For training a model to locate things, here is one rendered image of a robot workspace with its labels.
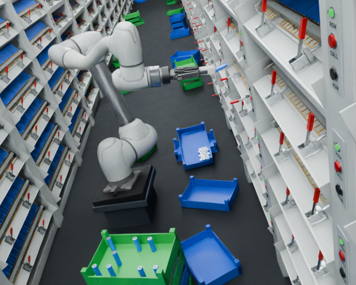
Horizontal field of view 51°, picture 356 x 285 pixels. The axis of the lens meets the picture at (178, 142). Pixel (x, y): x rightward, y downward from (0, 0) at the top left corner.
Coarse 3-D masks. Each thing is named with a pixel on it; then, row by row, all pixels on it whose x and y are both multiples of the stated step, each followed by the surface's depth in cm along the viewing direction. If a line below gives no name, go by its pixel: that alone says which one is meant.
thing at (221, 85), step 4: (220, 84) 265; (224, 84) 265; (220, 88) 265; (224, 88) 261; (224, 92) 256; (224, 96) 252; (228, 100) 243; (228, 104) 239; (232, 112) 226; (232, 116) 224; (232, 120) 212
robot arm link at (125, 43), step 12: (120, 24) 149; (132, 24) 150; (108, 36) 159; (120, 36) 148; (132, 36) 148; (96, 48) 166; (108, 48) 156; (120, 48) 150; (132, 48) 150; (72, 60) 183; (84, 60) 177; (96, 60) 172; (120, 60) 154; (132, 60) 152
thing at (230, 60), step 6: (228, 60) 185; (234, 60) 183; (228, 66) 186; (228, 72) 183; (234, 72) 178; (240, 78) 169; (240, 84) 165; (240, 90) 160; (246, 90) 156; (252, 114) 133
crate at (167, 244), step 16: (112, 240) 146; (128, 240) 144; (144, 240) 141; (160, 240) 139; (176, 240) 135; (96, 256) 137; (112, 256) 141; (128, 256) 139; (144, 256) 137; (160, 256) 135; (176, 256) 133; (128, 272) 132; (160, 272) 119
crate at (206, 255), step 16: (208, 224) 190; (192, 240) 190; (208, 240) 191; (192, 256) 184; (208, 256) 182; (224, 256) 179; (192, 272) 169; (208, 272) 174; (224, 272) 171; (240, 272) 168
